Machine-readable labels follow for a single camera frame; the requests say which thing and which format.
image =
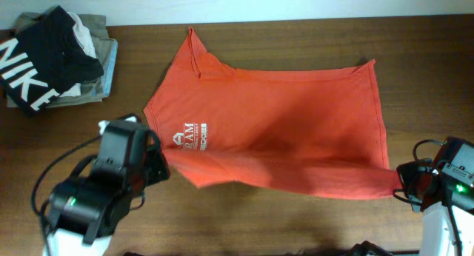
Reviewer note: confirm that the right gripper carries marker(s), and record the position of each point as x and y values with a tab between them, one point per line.
404	170

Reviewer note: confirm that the white folded garment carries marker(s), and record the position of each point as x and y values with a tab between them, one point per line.
84	38

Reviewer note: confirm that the olive folded garment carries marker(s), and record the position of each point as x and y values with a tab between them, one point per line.
97	26

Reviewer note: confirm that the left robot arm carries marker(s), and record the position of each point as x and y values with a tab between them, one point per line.
81	215

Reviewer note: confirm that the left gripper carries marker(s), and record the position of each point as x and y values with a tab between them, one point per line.
154	155

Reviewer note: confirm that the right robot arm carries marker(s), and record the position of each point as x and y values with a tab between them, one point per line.
448	221

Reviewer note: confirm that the red t-shirt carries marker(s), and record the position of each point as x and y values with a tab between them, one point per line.
314	132

